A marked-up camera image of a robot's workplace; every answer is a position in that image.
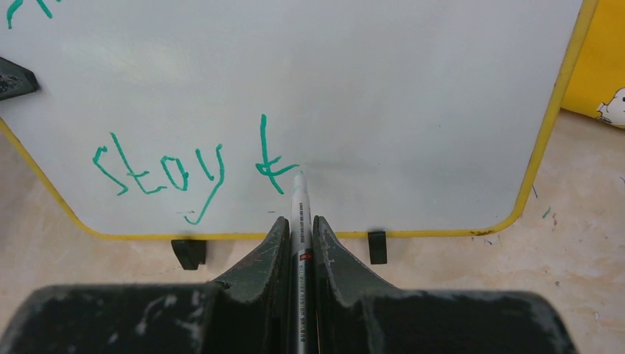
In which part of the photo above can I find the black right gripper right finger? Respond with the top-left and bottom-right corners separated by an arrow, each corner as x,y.
313,216 -> 576,353

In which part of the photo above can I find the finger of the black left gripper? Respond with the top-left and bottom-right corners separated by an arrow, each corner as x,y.
0,58 -> 40,101

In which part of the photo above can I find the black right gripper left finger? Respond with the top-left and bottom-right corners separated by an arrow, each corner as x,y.
1,217 -> 289,353

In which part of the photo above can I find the white marker pen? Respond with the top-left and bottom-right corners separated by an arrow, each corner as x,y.
287,171 -> 318,353

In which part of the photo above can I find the yellow-framed whiteboard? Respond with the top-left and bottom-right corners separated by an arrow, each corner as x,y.
1,1 -> 597,240

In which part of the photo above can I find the folded yellow cloth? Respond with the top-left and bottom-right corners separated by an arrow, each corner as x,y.
562,0 -> 624,129

